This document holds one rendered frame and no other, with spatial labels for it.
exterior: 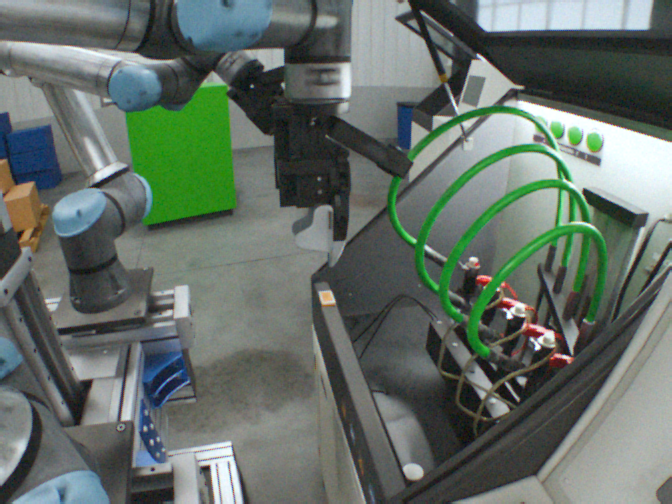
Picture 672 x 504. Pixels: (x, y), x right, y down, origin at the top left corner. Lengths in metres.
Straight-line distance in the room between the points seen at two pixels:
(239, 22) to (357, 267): 0.81
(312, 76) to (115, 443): 0.54
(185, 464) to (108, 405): 0.25
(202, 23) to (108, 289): 0.65
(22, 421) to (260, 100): 0.59
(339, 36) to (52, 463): 0.46
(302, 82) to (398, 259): 0.73
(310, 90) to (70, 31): 0.24
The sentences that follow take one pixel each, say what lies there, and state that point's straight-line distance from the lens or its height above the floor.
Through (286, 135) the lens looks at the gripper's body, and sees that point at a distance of 0.47.
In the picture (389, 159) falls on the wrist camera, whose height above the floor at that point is 1.38.
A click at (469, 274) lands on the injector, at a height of 1.12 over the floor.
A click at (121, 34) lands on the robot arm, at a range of 0.44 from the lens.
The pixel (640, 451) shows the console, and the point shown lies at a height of 1.13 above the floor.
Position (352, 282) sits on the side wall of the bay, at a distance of 1.08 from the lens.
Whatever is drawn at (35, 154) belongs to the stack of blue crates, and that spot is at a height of 0.55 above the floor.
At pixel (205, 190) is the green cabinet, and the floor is 0.32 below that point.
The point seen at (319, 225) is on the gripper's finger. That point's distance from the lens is 0.49.
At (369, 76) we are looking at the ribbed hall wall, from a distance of 7.64.
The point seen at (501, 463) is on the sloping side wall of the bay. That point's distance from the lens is 0.58.
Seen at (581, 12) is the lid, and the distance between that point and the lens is 0.70.
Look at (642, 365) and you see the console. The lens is 0.54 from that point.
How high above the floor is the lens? 1.50
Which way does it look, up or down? 27 degrees down
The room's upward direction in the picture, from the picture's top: straight up
